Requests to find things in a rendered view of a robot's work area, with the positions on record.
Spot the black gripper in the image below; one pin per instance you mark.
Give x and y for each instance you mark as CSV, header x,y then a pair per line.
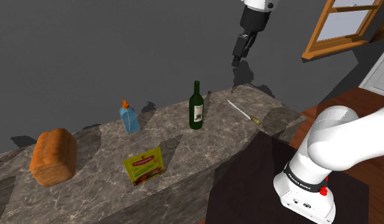
x,y
254,20

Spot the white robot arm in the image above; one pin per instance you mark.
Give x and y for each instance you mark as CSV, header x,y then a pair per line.
x,y
334,139

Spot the wooden framed window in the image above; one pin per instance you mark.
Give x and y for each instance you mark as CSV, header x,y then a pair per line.
x,y
331,46

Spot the dark green wine bottle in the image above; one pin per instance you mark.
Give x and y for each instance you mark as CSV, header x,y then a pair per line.
x,y
196,121

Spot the blue soap bottle orange pump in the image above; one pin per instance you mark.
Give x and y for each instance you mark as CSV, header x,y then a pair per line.
x,y
130,121

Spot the white panelled door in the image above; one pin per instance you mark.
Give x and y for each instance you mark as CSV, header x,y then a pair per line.
x,y
381,77

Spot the dark robot stand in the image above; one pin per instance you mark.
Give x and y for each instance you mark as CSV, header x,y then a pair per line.
x,y
241,186

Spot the yellow green food packet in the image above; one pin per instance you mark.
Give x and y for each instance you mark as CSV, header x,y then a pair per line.
x,y
145,167

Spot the brown bread loaf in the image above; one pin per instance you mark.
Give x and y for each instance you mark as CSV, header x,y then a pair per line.
x,y
52,158

